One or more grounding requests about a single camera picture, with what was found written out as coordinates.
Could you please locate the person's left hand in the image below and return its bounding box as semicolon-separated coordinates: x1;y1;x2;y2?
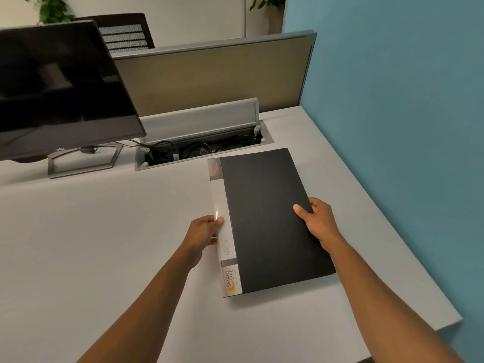
183;214;225;269

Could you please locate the person's right hand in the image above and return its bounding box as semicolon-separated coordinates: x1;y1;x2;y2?
293;197;347;254

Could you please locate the black folder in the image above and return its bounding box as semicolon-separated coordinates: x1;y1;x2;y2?
207;148;337;298

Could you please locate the person's right forearm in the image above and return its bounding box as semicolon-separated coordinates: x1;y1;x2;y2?
325;237;464;363

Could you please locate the person's left forearm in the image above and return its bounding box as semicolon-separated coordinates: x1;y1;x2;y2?
77;245;197;363

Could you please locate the silver monitor stand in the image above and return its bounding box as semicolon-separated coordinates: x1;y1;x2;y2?
47;143;124;179

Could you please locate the beige fabric partition panel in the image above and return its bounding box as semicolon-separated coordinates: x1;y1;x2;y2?
111;30;318;117

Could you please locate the black computer monitor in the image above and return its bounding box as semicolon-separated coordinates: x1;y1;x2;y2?
0;20;147;163

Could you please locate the black mesh office chair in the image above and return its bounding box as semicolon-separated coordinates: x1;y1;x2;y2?
74;12;156;57

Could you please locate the large green potted plant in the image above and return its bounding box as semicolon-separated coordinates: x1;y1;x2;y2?
249;0;287;34

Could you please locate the small green plant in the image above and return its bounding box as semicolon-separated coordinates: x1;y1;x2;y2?
23;0;76;25

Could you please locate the bundle of black cables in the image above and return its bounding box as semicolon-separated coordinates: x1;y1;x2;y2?
145;134;262;163

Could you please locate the grey desk cable tray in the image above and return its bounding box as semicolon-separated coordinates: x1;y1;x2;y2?
135;119;274;172

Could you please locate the black monitor cable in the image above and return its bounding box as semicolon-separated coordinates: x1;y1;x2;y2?
81;139;152;154

